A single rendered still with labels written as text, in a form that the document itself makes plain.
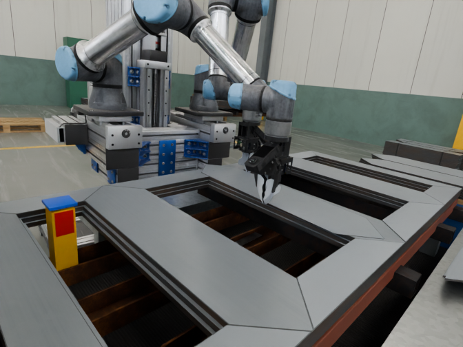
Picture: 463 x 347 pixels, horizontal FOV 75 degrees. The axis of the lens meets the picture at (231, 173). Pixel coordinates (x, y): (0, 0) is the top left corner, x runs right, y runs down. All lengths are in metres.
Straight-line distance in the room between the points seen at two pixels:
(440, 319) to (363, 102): 8.03
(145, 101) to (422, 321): 1.32
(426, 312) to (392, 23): 8.16
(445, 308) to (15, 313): 0.84
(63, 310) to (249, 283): 0.30
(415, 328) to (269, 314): 0.36
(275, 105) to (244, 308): 0.54
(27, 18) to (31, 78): 1.55
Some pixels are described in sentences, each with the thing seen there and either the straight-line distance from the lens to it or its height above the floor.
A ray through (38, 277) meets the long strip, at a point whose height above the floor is 0.85.
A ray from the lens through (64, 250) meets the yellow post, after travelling 0.86.
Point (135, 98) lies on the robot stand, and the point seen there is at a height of 1.07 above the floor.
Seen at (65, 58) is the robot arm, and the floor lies 1.22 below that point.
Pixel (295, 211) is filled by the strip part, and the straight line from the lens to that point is 0.92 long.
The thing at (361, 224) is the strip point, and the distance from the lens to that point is 0.93.
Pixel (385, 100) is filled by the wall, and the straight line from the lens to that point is 8.48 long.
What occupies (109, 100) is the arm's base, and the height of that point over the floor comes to 1.08.
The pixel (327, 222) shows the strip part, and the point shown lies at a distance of 0.89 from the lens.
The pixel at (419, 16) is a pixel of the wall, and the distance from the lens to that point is 8.53.
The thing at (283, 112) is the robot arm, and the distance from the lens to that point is 0.86.
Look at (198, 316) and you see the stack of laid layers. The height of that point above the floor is 0.83.
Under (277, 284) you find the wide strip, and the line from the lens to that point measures 0.59.
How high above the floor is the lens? 1.20
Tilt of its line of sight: 17 degrees down
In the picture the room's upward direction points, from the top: 6 degrees clockwise
